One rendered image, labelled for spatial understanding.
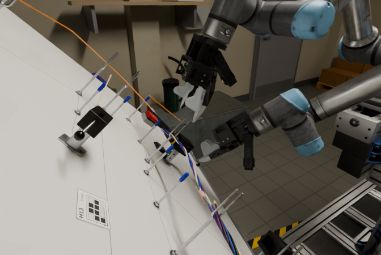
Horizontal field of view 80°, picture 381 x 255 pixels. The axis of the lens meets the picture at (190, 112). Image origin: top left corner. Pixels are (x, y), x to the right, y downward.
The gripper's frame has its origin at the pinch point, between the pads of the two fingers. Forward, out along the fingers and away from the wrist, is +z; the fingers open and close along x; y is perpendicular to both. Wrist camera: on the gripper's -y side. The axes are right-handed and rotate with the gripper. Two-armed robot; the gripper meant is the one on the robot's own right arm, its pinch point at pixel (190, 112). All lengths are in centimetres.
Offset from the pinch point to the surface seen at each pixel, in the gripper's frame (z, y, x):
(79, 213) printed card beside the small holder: 4.4, 27.8, 30.1
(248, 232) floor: 90, -104, -26
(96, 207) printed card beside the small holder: 5.5, 25.5, 28.1
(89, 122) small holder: -1.7, 27.6, 18.7
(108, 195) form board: 6.5, 23.3, 25.0
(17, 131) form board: 0.6, 35.9, 19.8
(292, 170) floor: 60, -180, -65
